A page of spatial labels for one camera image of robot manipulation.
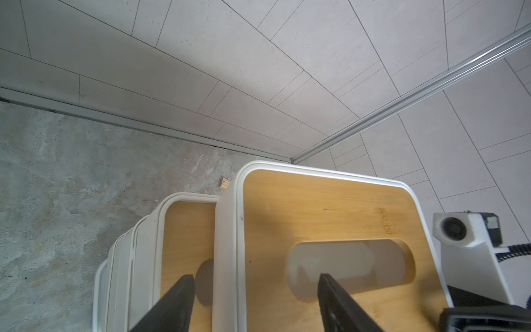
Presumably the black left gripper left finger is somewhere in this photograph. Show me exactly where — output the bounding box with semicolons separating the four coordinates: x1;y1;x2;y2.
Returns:
131;275;195;332

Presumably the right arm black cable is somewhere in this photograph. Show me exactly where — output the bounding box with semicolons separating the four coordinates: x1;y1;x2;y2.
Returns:
495;242;531;263

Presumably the small wooden block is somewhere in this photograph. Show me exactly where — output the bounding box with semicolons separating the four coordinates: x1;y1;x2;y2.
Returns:
219;177;231;190

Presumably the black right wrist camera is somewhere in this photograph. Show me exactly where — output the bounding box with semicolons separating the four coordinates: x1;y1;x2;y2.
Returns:
432;211;514;307

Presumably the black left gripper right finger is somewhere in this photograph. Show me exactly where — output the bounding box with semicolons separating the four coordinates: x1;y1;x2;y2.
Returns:
317;273;383;332

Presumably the grey lid tissue box front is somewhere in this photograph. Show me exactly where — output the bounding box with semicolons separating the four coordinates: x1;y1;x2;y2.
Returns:
105;217;147;331

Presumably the grey lid tissue box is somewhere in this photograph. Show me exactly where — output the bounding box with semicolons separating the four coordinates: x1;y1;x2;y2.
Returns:
105;217;147;331
92;260;109;332

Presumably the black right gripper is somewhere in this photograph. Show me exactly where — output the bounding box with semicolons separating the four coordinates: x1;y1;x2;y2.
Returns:
438;286;530;331

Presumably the aluminium corner post right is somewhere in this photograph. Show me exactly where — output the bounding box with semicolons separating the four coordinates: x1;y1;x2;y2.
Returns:
291;24;530;165

